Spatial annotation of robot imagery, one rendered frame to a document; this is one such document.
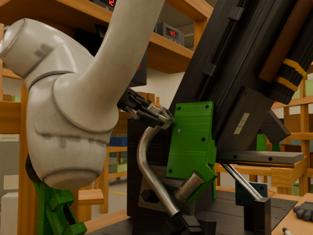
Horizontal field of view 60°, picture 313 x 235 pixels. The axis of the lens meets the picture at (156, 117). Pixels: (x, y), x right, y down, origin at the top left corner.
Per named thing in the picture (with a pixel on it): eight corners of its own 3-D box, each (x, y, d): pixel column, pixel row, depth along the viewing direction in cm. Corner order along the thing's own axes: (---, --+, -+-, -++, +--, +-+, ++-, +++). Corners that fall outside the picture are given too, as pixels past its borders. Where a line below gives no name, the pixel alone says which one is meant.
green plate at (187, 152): (217, 185, 72) (224, 110, 77) (204, 181, 66) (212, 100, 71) (180, 180, 79) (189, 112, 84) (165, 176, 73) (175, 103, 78)
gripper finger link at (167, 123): (156, 112, 70) (158, 114, 70) (171, 120, 75) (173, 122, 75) (148, 120, 71) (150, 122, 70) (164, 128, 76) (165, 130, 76)
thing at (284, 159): (304, 162, 80) (304, 152, 80) (293, 169, 67) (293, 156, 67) (188, 155, 103) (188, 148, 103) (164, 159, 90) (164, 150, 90)
